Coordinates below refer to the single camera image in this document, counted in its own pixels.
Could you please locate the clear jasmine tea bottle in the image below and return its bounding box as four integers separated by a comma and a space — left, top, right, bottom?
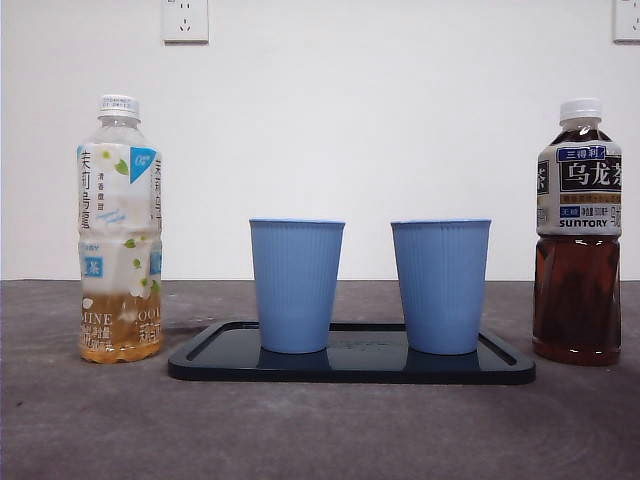
75, 93, 165, 364

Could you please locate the blue ribbed cup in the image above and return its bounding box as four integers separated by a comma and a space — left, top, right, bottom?
248, 217, 346, 354
389, 217, 492, 356

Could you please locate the dark navy tray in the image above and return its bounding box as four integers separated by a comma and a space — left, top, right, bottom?
166, 320, 537, 385

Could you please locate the white wall socket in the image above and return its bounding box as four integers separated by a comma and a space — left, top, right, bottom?
612, 0, 640, 43
159, 0, 209, 44

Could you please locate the dark oolong tea bottle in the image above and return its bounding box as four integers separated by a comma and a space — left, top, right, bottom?
530, 97, 624, 366

